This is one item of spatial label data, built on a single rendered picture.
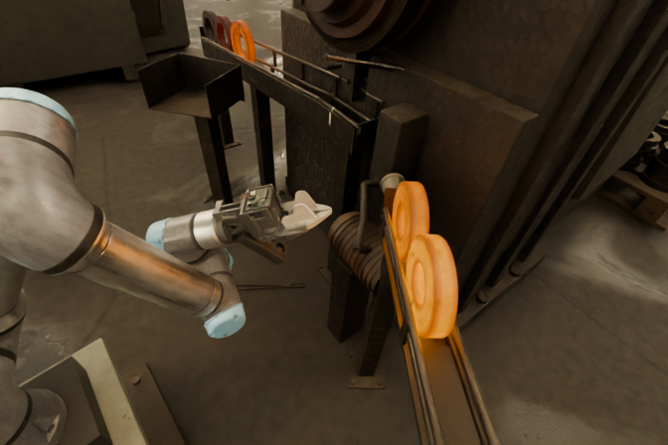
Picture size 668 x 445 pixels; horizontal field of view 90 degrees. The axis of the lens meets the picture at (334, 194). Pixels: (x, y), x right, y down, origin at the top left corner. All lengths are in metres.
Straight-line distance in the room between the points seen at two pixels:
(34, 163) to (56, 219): 0.07
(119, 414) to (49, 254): 0.56
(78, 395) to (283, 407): 0.55
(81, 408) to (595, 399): 1.44
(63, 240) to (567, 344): 1.51
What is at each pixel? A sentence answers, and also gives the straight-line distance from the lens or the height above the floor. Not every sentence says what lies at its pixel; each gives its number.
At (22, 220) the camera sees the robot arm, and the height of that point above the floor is 0.89.
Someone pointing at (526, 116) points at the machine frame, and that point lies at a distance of 0.77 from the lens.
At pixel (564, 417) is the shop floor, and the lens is 1.44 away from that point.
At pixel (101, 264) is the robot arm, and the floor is 0.80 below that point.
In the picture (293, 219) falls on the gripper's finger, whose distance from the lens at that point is 0.62.
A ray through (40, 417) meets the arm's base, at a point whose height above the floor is 0.43.
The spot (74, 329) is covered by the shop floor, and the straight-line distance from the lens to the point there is 1.54.
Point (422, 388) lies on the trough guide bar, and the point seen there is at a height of 0.71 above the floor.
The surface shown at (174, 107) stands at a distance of 1.34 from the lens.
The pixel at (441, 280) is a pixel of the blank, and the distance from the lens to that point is 0.49.
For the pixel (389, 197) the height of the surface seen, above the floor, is 0.70.
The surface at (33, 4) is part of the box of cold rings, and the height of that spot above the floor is 0.58.
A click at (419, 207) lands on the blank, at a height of 0.77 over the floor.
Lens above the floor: 1.16
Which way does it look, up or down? 40 degrees down
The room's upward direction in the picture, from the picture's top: 4 degrees clockwise
